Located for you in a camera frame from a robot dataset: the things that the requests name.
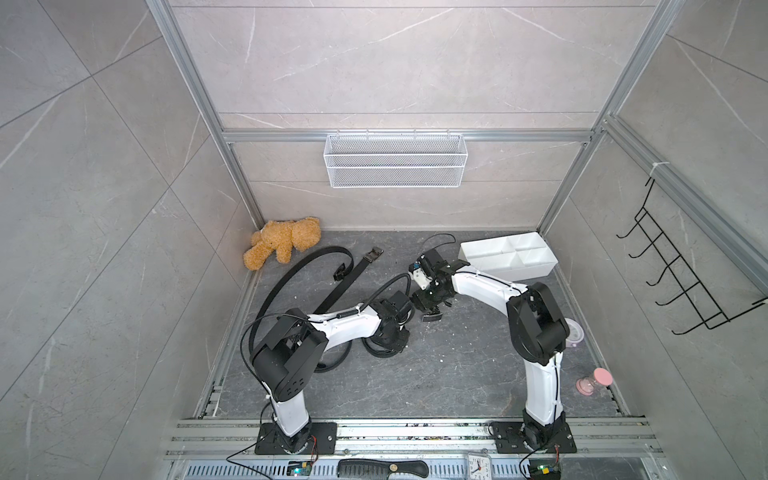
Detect black belt with silver buckle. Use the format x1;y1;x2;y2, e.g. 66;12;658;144
361;302;416;358

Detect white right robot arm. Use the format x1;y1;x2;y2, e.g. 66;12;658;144
408;249;570;450

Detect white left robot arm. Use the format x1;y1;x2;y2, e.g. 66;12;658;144
246;291;414;450

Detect white compartment storage tray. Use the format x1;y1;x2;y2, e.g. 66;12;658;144
458;232;558;282

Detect black belt with dark buckle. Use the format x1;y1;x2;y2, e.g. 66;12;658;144
248;245;384;374

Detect brown teddy bear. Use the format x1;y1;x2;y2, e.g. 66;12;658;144
243;217;322;271

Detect small white clock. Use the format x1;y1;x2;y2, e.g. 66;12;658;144
467;453;493;480

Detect left green circuit board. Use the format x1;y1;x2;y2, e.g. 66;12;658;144
286;461;313;477

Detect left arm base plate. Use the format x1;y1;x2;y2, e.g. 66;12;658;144
254;421;338;455

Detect white wire mesh basket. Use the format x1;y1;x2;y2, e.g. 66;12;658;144
323;133;468;189

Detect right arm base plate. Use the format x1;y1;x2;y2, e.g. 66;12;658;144
488;421;578;454

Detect black wire hook rack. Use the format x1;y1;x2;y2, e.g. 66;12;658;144
615;178;767;336

